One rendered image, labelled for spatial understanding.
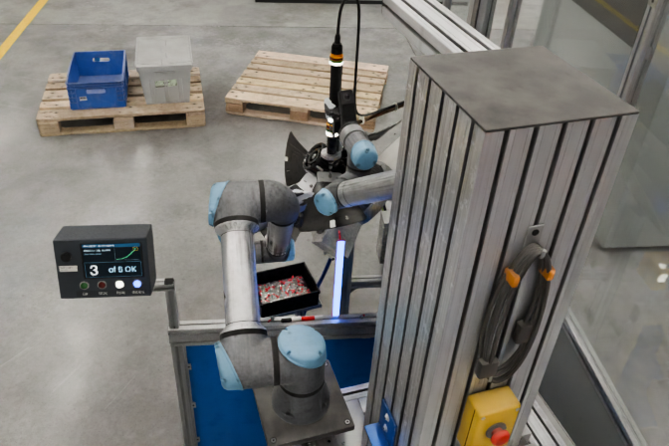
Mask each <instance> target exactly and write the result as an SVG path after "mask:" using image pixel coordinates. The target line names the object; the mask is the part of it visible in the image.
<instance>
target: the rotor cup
mask: <svg viewBox="0 0 669 446"><path fill-rule="evenodd" d="M324 148H327V145H326V144H325V143H323V142H319V143H317V144H316V145H314V146H313V147H312V148H311V149H310V151H309V152H308V153H307V155H306V157H305V159H304V163H303V168H304V170H305V171H307V172H308V173H309V174H311V175H312V176H314V177H315V178H317V173H318V172H319V171H321V170H320V169H318V168H317V167H316V166H319V167H320V168H321V169H323V172H330V169H329V167H330V164H329V163H328V161H327V160H326V159H324V158H322V156H321V153H322V150H323V149H324ZM314 154H316V157H315V158H312V157H313V155H314ZM346 164H347V158H340V159H338V160H335V161H334V162H333V164H332V166H333V167H332V172H338V173H341V175H343V174H344V173H345V172H346Z"/></svg>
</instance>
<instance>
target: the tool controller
mask: <svg viewBox="0 0 669 446"><path fill-rule="evenodd" d="M53 247H54V254H55V261H56V268H57V275H58V282H59V289H60V296H61V299H83V298H111V297H138V296H151V294H152V291H153V288H154V284H155V281H156V268H155V256H154V244H153V232H152V225H151V224H122V225H80V226H63V227H62V229H61V230H60V231H59V233H58V234H57V235H56V237H55V238H54V240H53ZM86 262H102V263H103V272H104V277H103V278H86V273H85V265H84V263H86ZM117 280H122V281H124V287H123V288H121V289H119V288H117V287H116V286H115V282H116V281H117ZM134 280H141V281H142V285H141V287H140V288H136V287H134V286H133V284H132V283H133V281H134ZM82 281H86V282H88V283H89V285H90V286H89V287H88V288H87V289H86V290H83V289H81V288H80V282H82ZM99 281H105V282H106V283H107V287H106V288H105V289H100V288H99V287H98V282H99Z"/></svg>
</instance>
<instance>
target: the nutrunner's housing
mask: <svg viewBox="0 0 669 446"><path fill-rule="evenodd" d="M331 53H332V54H334V55H341V54H342V43H341V42H340V34H339V35H337V34H335V36H334V42H333V44H332V50H331ZM336 143H337V138H335V139H333V138H332V137H329V136H327V154H330V155H333V154H335V153H336Z"/></svg>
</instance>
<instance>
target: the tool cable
mask: <svg viewBox="0 0 669 446"><path fill-rule="evenodd" d="M355 1H356V5H357V35H356V51H355V66H354V82H353V96H354V104H355V110H356V114H357V115H359V119H362V123H361V124H364V117H365V116H369V115H373V114H376V113H379V112H383V111H386V110H389V109H391V108H394V107H396V110H395V111H394V112H396V111H397V110H398V106H399V105H402V104H404V101H402V102H399V103H394V104H393V105H392V106H389V107H386V108H383V109H381V110H378V111H373V112H369V113H359V112H358V111H357V108H356V80H357V65H358V51H359V36H360V3H359V0H355ZM345 2H346V0H342V2H341V4H340V7H339V10H338V16H337V24H336V34H337V35H339V26H340V17H341V11H342V8H343V5H344V3H345Z"/></svg>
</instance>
